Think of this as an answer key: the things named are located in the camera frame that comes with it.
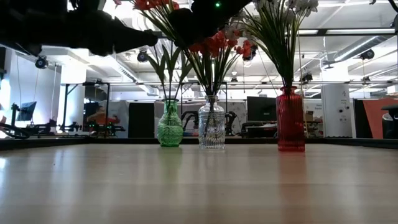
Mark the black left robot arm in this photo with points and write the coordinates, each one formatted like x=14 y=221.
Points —
x=31 y=25

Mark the black background robot arm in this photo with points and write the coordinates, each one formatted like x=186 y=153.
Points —
x=188 y=119

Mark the green glass vase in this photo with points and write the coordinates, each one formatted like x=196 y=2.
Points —
x=170 y=127

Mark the red glass vase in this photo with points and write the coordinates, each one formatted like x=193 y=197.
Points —
x=290 y=121

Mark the white room pillar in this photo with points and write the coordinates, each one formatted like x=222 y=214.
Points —
x=337 y=109

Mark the orange partition panel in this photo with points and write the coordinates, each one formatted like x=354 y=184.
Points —
x=373 y=118

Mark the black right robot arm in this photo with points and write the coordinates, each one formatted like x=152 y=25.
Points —
x=224 y=9

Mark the black office chair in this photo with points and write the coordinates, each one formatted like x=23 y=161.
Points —
x=391 y=121

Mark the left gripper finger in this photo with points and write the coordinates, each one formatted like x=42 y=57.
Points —
x=136 y=39

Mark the black aluminium table frame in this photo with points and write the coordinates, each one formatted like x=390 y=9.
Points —
x=93 y=140

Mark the large black monitor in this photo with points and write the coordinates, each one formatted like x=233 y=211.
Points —
x=261 y=109

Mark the background computer monitor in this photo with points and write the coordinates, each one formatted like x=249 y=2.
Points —
x=27 y=109

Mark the cardboard box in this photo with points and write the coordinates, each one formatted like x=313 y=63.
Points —
x=309 y=115

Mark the black partition panel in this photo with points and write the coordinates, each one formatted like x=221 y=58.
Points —
x=141 y=119

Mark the clear glass vase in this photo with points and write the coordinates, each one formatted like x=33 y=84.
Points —
x=212 y=127

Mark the person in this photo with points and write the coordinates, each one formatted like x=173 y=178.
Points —
x=101 y=118

